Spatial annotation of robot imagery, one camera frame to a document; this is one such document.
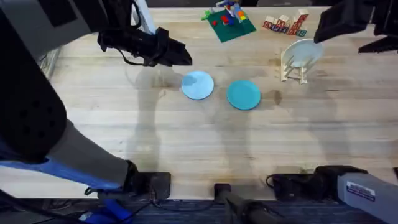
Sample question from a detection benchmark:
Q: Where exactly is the teal plate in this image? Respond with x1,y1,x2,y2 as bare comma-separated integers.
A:
226,79,262,111

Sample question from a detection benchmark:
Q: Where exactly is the small wooden peg rack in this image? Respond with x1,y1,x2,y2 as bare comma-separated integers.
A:
280,49,313,86

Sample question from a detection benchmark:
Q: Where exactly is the light blue plate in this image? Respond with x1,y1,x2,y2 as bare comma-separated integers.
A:
181,70,215,101

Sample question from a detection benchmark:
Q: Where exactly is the black camera stand post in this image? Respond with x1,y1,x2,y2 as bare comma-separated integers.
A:
213,183,282,224

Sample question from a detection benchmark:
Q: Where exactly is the green board with toy blocks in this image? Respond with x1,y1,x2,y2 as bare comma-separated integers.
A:
201,0,258,44

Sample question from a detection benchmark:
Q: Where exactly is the left wrist flat plate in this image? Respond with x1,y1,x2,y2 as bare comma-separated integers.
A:
132,0,157,35

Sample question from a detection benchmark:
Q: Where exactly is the heap of wooden letter blocks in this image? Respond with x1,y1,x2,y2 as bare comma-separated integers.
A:
262,8,310,39

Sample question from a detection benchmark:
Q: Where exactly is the pale white plate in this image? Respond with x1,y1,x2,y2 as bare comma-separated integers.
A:
283,38,325,69

